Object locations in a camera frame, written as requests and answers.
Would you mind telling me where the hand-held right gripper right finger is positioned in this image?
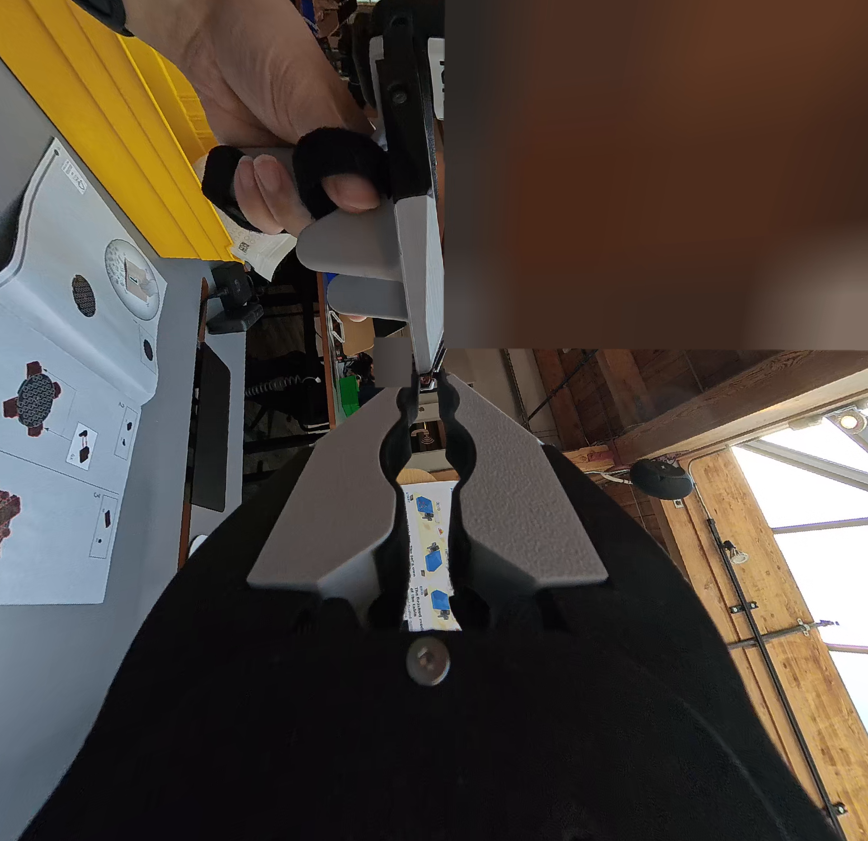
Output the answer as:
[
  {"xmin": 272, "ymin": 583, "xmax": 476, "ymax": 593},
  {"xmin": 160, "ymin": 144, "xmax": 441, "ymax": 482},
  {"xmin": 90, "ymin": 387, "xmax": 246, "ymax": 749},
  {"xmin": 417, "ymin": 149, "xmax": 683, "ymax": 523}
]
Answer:
[{"xmin": 434, "ymin": 372, "xmax": 609, "ymax": 608}]

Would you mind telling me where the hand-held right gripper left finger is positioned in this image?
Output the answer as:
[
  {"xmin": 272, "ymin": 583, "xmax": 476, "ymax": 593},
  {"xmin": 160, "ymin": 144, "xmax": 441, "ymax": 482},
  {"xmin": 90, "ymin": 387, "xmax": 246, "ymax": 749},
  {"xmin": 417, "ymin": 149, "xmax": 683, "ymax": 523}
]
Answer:
[{"xmin": 246, "ymin": 380, "xmax": 416, "ymax": 630}]

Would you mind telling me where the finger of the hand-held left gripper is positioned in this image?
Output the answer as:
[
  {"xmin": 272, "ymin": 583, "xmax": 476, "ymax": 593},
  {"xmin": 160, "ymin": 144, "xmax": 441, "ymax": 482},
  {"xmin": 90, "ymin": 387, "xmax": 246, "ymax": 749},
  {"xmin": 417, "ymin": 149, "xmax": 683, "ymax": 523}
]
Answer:
[{"xmin": 393, "ymin": 193, "xmax": 446, "ymax": 376}]

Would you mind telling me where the person's left hand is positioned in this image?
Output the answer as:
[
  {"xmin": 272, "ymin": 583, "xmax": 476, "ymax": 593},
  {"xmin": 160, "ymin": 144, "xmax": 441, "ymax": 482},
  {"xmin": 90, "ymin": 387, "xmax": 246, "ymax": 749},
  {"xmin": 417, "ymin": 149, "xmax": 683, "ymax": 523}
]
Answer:
[{"xmin": 122, "ymin": 0, "xmax": 382, "ymax": 236}]

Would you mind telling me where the black dome ceiling fixture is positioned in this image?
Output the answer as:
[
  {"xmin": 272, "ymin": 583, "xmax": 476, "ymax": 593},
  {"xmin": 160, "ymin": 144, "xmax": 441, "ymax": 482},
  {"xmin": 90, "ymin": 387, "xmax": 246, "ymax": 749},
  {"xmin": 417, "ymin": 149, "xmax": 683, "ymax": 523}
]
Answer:
[{"xmin": 629, "ymin": 458, "xmax": 694, "ymax": 501}]

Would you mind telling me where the white printed plastic bag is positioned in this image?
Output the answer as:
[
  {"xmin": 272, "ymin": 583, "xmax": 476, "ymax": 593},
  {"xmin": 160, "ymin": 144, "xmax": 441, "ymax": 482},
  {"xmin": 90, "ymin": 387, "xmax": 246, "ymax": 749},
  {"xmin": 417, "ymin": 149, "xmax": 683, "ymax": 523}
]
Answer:
[{"xmin": 193, "ymin": 156, "xmax": 299, "ymax": 281}]

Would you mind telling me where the large bright window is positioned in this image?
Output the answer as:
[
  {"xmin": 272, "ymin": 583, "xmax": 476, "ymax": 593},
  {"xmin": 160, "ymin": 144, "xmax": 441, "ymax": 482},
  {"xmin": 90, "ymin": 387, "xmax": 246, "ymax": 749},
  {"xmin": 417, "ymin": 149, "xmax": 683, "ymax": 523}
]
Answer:
[{"xmin": 729, "ymin": 414, "xmax": 868, "ymax": 740}]

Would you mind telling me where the brick building instruction booklet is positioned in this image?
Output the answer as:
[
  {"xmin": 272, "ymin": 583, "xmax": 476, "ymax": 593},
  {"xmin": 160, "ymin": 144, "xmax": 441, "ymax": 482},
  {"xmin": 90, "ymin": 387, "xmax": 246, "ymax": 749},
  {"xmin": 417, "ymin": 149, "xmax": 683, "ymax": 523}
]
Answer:
[{"xmin": 0, "ymin": 138, "xmax": 168, "ymax": 606}]

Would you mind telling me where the yellow plastic bin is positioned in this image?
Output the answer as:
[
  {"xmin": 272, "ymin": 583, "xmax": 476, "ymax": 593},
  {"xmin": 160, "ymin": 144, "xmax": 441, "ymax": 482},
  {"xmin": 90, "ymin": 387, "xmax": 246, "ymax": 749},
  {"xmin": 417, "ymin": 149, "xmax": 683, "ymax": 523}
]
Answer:
[{"xmin": 0, "ymin": 0, "xmax": 236, "ymax": 262}]

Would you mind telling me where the wooden chair with white frame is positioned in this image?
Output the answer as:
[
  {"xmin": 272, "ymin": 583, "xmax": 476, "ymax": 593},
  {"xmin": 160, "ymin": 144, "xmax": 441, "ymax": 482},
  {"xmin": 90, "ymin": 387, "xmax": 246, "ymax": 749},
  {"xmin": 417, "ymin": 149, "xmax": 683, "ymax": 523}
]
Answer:
[{"xmin": 327, "ymin": 309, "xmax": 377, "ymax": 346}]

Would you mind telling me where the black coiled cable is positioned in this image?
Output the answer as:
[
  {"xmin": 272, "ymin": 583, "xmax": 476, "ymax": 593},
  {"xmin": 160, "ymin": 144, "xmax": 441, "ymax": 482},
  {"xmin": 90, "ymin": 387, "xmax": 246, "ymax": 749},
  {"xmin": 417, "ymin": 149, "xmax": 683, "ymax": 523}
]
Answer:
[{"xmin": 244, "ymin": 373, "xmax": 321, "ymax": 401}]

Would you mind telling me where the black desk mount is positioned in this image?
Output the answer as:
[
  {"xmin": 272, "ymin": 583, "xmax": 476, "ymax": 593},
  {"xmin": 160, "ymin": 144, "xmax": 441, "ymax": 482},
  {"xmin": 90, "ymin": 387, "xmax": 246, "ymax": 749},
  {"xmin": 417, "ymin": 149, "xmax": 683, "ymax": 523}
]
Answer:
[{"xmin": 205, "ymin": 263, "xmax": 265, "ymax": 335}]

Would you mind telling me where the black ceiling track rail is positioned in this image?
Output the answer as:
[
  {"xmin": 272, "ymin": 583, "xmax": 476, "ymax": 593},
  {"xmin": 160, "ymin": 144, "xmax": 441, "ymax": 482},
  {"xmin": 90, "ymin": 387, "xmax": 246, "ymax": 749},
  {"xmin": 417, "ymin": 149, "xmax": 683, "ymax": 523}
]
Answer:
[{"xmin": 704, "ymin": 516, "xmax": 850, "ymax": 841}]

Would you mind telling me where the black wristwatch strap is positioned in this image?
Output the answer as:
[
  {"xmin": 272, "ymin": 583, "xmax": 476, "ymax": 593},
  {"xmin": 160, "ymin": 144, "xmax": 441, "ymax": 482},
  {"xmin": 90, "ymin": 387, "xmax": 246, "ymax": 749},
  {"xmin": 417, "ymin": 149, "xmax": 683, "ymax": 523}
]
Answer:
[{"xmin": 41, "ymin": 0, "xmax": 137, "ymax": 38}]

